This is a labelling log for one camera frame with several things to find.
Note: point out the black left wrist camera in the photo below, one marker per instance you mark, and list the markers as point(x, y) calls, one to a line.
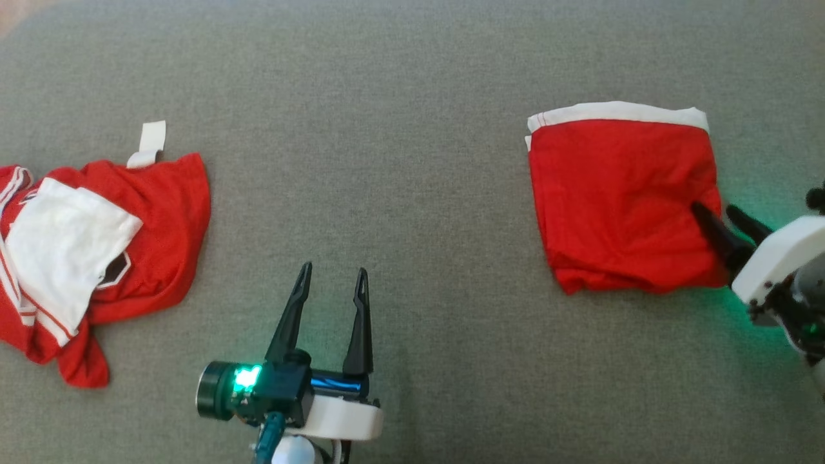
point(216, 390)

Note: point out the grey fabric ottoman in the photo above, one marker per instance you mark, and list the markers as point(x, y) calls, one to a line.
point(387, 129)

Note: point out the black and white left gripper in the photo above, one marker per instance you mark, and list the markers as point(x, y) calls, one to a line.
point(341, 419)

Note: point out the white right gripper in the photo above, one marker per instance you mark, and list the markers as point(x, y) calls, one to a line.
point(783, 254)

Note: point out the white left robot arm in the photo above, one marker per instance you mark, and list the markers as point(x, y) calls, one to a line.
point(295, 452)

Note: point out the red and white sports jersey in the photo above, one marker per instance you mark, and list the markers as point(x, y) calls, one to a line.
point(161, 212)

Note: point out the white and grey right robot arm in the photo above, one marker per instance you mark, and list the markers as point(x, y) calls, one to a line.
point(805, 316)

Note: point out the red shorts with white stripes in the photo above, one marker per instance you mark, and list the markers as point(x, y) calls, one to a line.
point(612, 206)

